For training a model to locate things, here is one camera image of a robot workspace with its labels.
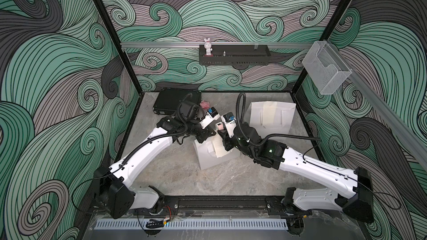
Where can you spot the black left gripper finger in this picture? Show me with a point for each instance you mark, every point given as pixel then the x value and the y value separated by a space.
pixel 205 135
pixel 208 128

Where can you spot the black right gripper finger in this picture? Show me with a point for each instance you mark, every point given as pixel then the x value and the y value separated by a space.
pixel 223 134
pixel 228 144

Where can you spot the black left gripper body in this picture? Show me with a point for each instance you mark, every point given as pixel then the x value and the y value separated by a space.
pixel 195 129

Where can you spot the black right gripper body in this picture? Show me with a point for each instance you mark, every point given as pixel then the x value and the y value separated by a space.
pixel 238 145

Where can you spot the white non-woven bag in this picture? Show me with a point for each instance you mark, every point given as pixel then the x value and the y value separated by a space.
pixel 283 118
pixel 206 155

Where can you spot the cream lined paper receipt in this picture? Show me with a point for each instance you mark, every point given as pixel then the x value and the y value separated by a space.
pixel 268 113

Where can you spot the pink stapler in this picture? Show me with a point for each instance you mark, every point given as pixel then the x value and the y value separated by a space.
pixel 219 126

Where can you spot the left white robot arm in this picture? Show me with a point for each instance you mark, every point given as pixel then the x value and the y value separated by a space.
pixel 113 184

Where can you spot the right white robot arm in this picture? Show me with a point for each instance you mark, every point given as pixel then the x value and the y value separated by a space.
pixel 345 190

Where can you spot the small pink toy figure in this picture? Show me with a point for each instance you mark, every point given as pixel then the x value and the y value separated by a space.
pixel 205 105

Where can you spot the black ribbed hard case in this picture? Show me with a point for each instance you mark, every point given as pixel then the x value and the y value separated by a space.
pixel 168 100

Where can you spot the white rabbit figurine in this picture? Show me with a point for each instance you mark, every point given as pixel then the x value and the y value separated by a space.
pixel 208 47

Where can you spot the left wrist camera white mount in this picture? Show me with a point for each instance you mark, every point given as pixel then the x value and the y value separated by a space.
pixel 211 115

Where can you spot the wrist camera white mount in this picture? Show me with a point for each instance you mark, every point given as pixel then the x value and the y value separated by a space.
pixel 229 123
pixel 211 115

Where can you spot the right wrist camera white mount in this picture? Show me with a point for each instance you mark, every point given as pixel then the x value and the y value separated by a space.
pixel 229 123

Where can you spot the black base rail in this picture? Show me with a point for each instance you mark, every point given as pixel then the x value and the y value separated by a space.
pixel 271 205

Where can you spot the black wall shelf tray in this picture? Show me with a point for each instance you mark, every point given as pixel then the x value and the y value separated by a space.
pixel 235 55

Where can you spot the white slotted cable duct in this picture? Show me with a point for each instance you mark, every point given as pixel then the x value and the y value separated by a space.
pixel 196 224

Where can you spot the aluminium wall rail back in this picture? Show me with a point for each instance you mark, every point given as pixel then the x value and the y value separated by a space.
pixel 157 44

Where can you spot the aluminium wall rail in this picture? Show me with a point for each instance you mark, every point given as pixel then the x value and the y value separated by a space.
pixel 395 84
pixel 157 44

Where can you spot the clear acrylic wall holder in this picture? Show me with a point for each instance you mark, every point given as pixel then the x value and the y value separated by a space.
pixel 326 67

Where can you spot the black corner frame post right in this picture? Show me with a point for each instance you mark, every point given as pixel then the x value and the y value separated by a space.
pixel 336 18

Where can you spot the black corner frame post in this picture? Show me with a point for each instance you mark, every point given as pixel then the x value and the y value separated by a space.
pixel 336 18
pixel 117 44

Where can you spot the aluminium wall rail right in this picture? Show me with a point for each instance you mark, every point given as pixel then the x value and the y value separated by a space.
pixel 395 84

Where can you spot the black corner frame post left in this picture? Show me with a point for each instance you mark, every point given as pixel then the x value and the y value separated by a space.
pixel 117 44

